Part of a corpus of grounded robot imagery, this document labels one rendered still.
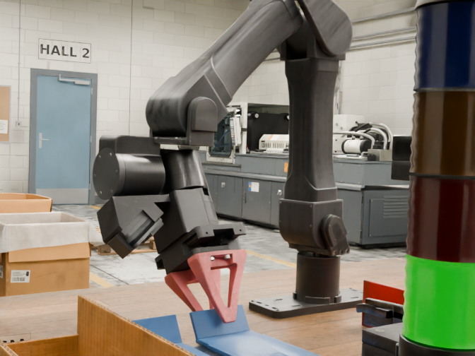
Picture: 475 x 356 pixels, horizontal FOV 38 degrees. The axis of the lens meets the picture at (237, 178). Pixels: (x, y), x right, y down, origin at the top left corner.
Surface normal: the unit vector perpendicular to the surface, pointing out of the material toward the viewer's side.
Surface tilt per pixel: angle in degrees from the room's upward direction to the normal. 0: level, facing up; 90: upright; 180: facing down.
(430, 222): 104
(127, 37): 90
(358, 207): 90
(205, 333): 60
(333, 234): 90
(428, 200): 76
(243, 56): 87
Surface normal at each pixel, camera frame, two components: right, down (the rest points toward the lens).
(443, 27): -0.58, -0.22
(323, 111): 0.62, 0.07
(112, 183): -0.75, -0.02
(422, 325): -0.76, -0.24
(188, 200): 0.53, -0.44
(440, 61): -0.69, 0.26
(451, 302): -0.23, -0.20
